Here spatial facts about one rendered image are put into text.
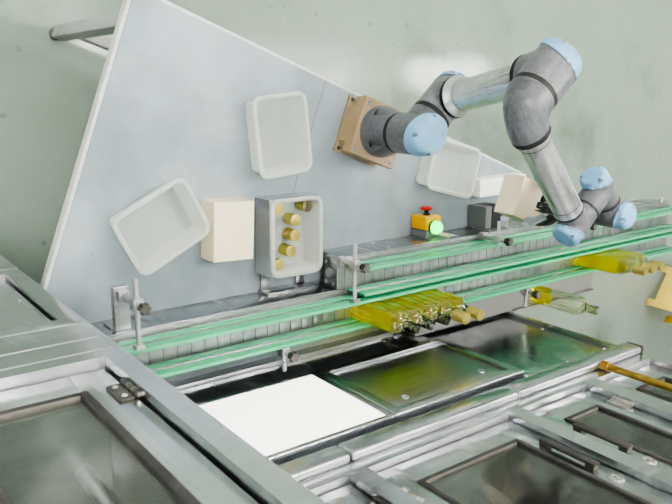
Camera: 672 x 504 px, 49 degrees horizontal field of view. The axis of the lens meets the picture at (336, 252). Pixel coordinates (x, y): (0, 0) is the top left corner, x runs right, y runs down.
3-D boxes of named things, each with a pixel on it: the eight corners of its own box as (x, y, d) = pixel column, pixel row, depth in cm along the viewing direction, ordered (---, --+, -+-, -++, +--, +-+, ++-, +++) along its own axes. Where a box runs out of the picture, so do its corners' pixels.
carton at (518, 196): (505, 173, 223) (524, 176, 217) (535, 187, 233) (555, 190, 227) (493, 211, 223) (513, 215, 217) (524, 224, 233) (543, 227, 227)
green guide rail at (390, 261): (348, 266, 214) (365, 272, 208) (348, 263, 214) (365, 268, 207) (669, 209, 316) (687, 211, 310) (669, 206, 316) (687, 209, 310)
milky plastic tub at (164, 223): (96, 216, 181) (108, 221, 175) (169, 170, 191) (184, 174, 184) (130, 272, 189) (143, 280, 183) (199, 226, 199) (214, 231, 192)
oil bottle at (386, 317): (349, 316, 218) (396, 336, 202) (349, 298, 217) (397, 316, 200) (363, 313, 222) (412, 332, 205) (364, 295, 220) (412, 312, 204)
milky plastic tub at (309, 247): (256, 273, 211) (272, 280, 204) (254, 196, 206) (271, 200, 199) (306, 265, 221) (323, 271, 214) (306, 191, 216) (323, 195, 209)
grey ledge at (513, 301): (395, 329, 244) (418, 338, 235) (396, 303, 242) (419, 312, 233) (570, 284, 300) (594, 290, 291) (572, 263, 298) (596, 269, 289)
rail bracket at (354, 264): (335, 297, 213) (362, 307, 203) (335, 240, 209) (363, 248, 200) (343, 295, 215) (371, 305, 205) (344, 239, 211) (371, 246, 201)
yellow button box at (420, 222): (410, 234, 245) (425, 238, 239) (410, 212, 243) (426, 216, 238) (425, 232, 249) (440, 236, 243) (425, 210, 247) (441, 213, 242)
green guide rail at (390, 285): (347, 290, 215) (365, 297, 209) (347, 287, 215) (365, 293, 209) (667, 225, 318) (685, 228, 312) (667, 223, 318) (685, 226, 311)
